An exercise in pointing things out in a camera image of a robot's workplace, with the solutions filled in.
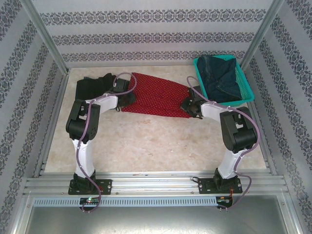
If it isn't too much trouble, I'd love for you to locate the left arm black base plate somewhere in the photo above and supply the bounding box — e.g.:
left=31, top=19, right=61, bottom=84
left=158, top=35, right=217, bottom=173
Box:
left=68, top=179, right=113, bottom=195

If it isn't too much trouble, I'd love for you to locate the red polka dot skirt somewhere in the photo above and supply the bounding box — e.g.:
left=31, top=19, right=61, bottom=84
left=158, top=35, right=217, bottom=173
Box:
left=121, top=72, right=195, bottom=119

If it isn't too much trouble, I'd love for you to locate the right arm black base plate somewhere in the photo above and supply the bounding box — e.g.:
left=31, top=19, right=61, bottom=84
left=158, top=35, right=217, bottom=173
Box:
left=198, top=177, right=243, bottom=195

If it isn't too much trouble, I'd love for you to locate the teal plastic basket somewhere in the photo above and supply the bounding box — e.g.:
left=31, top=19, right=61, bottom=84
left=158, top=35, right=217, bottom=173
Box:
left=194, top=55, right=254, bottom=108

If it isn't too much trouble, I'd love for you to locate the aluminium mounting rail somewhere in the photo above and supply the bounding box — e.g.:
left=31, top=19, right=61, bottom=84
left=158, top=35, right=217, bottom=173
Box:
left=23, top=172, right=290, bottom=195

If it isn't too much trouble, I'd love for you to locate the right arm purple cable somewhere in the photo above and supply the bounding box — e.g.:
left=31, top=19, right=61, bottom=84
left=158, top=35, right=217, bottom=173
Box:
left=186, top=76, right=259, bottom=212

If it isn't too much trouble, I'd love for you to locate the aluminium table side rail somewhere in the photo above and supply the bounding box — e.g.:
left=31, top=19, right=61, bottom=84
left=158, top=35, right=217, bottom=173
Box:
left=33, top=69, right=70, bottom=178
left=240, top=69, right=278, bottom=176

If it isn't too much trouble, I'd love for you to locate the aluminium frame post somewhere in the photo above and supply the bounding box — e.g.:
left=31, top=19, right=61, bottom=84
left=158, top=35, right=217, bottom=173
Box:
left=20, top=0, right=70, bottom=74
left=240, top=0, right=285, bottom=71

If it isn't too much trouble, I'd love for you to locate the black skirt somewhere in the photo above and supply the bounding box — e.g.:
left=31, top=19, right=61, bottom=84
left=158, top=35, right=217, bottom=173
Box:
left=75, top=72, right=117, bottom=100

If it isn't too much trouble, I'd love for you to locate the slotted grey cable duct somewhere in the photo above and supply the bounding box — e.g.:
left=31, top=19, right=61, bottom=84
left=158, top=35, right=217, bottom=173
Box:
left=33, top=196, right=218, bottom=208

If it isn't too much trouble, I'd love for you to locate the grey metal sheet panel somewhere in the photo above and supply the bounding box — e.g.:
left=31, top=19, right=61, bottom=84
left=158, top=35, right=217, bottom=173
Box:
left=9, top=194, right=303, bottom=234

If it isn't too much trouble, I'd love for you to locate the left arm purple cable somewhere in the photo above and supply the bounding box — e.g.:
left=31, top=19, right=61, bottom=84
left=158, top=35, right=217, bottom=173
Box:
left=77, top=72, right=137, bottom=213

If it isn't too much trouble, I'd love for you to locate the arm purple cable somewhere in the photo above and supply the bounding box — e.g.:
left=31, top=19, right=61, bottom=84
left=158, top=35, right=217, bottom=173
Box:
left=186, top=76, right=259, bottom=212
left=77, top=72, right=137, bottom=213

